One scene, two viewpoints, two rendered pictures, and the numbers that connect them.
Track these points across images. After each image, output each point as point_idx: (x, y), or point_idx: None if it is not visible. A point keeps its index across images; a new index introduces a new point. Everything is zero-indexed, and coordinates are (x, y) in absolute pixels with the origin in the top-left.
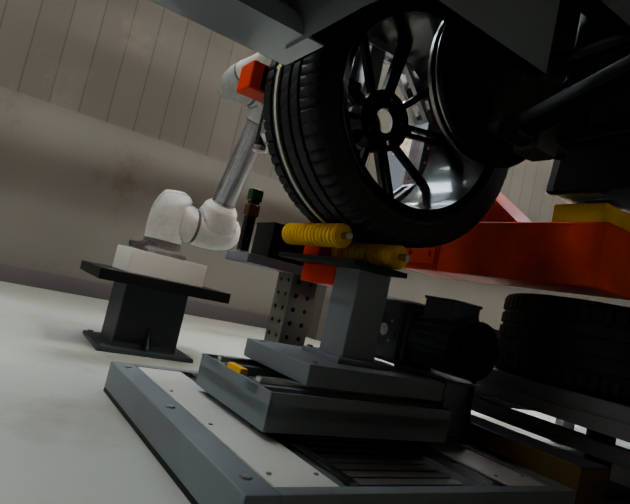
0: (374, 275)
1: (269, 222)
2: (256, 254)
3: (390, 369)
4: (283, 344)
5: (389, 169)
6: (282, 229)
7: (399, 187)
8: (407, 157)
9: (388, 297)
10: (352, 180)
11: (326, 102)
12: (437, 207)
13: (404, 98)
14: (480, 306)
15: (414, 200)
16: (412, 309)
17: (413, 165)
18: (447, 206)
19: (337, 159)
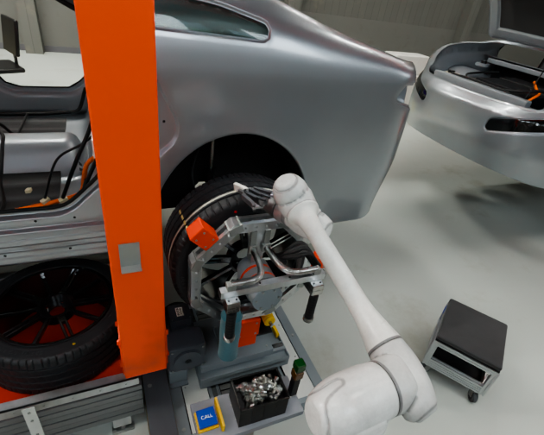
0: None
1: (280, 375)
2: (281, 376)
3: (208, 333)
4: (256, 349)
5: (228, 277)
6: (275, 319)
7: (203, 302)
8: (218, 270)
9: (201, 338)
10: None
11: None
12: (209, 271)
13: (218, 250)
14: (168, 305)
15: (206, 287)
16: (195, 325)
17: (211, 274)
18: (205, 267)
19: None
